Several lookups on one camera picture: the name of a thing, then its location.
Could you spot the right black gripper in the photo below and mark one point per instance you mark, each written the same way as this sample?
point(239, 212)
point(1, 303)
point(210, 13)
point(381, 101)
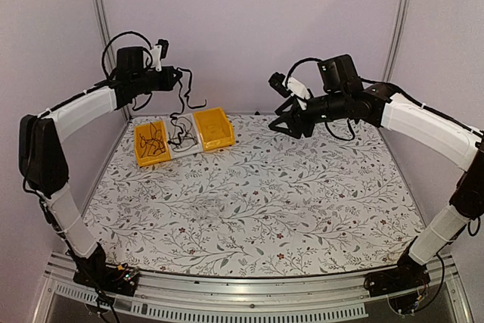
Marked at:
point(298, 121)

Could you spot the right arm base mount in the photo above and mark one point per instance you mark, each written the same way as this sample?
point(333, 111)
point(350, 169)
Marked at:
point(407, 275)

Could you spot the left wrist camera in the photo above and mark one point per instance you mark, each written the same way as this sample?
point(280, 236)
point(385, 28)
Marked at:
point(158, 52)

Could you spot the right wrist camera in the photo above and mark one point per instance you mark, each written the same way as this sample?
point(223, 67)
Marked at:
point(289, 87)

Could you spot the left yellow plastic bin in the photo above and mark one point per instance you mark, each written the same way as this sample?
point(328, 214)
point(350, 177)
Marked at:
point(150, 144)

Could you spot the white translucent plastic bin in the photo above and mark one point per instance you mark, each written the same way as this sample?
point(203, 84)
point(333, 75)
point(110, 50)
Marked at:
point(183, 137)

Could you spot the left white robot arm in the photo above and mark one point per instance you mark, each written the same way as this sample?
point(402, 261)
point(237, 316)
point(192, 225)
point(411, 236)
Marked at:
point(42, 158)

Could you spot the right aluminium frame post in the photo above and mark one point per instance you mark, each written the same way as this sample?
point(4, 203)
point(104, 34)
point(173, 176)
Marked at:
point(396, 40)

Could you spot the right yellow plastic bin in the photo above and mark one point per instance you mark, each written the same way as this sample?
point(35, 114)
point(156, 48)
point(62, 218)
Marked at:
point(214, 128)

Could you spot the front aluminium rail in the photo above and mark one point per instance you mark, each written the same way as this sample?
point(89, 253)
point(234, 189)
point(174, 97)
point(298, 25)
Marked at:
point(166, 297)

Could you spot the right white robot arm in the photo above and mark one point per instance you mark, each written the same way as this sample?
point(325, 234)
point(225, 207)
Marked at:
point(347, 96)

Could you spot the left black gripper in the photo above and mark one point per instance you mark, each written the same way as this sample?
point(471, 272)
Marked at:
point(169, 83)

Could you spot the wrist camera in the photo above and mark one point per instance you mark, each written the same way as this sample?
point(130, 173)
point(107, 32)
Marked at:
point(158, 52)
point(289, 87)

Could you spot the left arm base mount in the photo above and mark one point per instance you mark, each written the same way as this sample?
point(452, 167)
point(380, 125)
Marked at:
point(94, 272)

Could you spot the yellow plastic bin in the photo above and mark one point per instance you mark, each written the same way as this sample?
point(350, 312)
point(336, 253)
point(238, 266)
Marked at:
point(150, 144)
point(214, 128)

